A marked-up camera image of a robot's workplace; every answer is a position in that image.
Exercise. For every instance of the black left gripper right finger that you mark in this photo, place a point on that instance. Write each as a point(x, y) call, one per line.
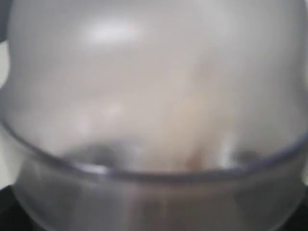
point(296, 214)

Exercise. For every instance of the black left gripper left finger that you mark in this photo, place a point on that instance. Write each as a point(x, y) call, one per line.
point(12, 216)

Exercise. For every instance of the clear plastic shaker bottle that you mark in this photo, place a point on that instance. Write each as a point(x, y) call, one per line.
point(157, 115)

